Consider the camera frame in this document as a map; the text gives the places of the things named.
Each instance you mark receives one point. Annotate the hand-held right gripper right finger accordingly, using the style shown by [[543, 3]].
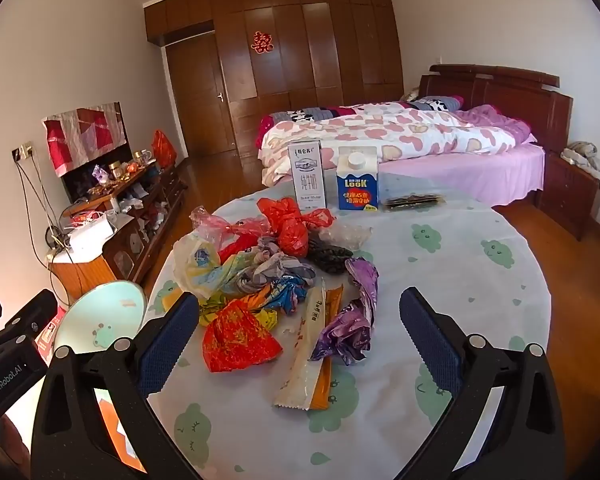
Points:
[[430, 340]]

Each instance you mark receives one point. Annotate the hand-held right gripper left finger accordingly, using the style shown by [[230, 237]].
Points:
[[170, 345]]

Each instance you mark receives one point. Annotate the yellow printed wrapper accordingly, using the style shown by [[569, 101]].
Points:
[[215, 310]]

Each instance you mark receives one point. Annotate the red gold foil wrapper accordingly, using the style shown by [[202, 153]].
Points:
[[235, 340]]

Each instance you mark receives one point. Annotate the pale green trash bin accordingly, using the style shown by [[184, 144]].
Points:
[[105, 310]]

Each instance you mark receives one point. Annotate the purple foil wrapper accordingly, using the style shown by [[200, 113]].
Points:
[[350, 330]]

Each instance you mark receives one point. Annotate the yellow white plastic bag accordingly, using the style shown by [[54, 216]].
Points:
[[200, 265]]

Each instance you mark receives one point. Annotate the long orange wrapper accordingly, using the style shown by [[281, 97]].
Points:
[[332, 305]]

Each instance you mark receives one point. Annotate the red textured plastic bag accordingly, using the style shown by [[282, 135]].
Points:
[[235, 249]]

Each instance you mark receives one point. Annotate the blue printed wrapper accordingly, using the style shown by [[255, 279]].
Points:
[[287, 297]]

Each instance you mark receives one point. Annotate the pink clear plastic bag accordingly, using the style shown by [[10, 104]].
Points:
[[215, 225]]

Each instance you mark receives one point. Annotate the dark grey knitted cloth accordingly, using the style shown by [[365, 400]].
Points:
[[330, 257]]

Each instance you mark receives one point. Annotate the long beige wrapper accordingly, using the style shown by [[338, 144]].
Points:
[[300, 370]]

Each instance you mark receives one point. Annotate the clear plastic bag red print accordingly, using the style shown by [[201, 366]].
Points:
[[345, 235]]

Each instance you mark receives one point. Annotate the red cardboard box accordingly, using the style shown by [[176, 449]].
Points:
[[47, 332]]

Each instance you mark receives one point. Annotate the white box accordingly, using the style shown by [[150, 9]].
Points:
[[90, 240]]

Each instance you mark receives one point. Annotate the wooden television cabinet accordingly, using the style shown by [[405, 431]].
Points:
[[130, 245]]

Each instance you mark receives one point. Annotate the dark snack packet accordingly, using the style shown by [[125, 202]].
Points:
[[412, 201]]

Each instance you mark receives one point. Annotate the purple crumpled bag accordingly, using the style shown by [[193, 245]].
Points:
[[100, 174]]

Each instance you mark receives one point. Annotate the blue drink carton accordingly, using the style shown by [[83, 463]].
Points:
[[357, 190]]

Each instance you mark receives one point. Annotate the glass jar gold lid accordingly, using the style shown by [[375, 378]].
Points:
[[115, 166]]

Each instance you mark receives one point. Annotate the pink bed sheet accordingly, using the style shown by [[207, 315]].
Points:
[[480, 170]]

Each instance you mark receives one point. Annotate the red pink patchwork cloth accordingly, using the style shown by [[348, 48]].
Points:
[[80, 130]]

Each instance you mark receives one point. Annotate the white mug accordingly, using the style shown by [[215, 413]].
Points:
[[146, 156]]

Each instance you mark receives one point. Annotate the orange red plastic bag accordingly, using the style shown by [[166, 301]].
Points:
[[164, 150]]

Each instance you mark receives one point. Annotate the dark wooden nightstand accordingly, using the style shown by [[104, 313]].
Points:
[[565, 195]]

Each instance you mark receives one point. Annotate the white milk carton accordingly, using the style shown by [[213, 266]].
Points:
[[307, 175]]

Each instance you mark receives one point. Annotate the white pink heart quilt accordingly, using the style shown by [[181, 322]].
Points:
[[380, 135]]

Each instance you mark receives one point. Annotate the purple quilt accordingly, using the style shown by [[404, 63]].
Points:
[[485, 115]]

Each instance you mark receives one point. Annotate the grey crumpled clothes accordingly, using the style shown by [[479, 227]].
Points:
[[585, 155]]

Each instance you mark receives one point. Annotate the brown wooden door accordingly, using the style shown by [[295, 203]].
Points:
[[200, 100]]

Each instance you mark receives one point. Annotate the dark wooden bed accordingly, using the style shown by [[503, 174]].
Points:
[[505, 90]]

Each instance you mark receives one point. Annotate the brown wooden wardrobe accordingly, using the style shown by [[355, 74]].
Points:
[[305, 60]]

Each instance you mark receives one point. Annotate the red paper decoration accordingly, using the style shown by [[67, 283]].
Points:
[[262, 42]]

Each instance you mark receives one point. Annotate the wall power socket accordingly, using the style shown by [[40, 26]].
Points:
[[24, 151]]

